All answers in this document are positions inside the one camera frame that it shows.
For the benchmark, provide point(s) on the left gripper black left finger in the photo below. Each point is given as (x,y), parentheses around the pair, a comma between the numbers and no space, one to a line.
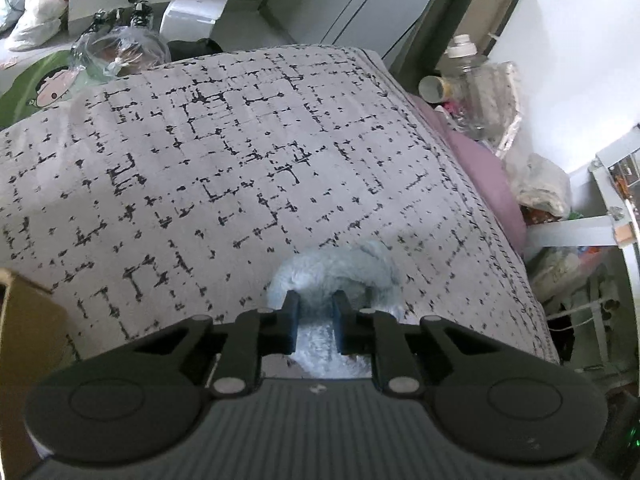
(241,345)

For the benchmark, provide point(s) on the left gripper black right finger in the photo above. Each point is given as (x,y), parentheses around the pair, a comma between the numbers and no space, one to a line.
(378,335)

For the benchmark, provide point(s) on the white black patterned sofa cover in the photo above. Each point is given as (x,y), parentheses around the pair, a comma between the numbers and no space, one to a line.
(181,190)

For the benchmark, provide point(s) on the pink cushion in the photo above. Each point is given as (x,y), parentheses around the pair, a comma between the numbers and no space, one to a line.
(486,173)

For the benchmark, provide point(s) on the crumpled beige plastic bag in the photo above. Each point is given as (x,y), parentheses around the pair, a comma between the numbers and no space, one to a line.
(535,181)

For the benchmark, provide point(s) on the brown cardboard box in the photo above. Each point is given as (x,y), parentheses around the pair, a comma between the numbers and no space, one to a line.
(32,344)

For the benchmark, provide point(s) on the paper cup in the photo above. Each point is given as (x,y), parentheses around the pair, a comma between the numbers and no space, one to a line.
(435,90)

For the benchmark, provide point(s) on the clear plastic bottle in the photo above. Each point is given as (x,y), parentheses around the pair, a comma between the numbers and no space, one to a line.
(473,101)

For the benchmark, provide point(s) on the black clothes on floor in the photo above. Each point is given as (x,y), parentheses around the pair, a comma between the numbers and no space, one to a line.
(181,50)

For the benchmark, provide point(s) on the clear plastic bag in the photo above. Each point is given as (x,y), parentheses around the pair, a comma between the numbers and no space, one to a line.
(120,52)

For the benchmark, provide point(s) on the white square box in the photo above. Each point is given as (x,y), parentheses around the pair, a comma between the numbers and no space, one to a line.
(191,20)

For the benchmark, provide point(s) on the green cartoon leaf rug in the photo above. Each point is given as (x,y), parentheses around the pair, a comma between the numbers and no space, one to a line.
(50,80)

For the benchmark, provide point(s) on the dark framed board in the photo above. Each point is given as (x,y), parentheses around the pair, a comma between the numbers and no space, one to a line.
(423,53)

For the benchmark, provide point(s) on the white plastic bag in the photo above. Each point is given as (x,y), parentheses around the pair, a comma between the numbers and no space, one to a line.
(40,22)

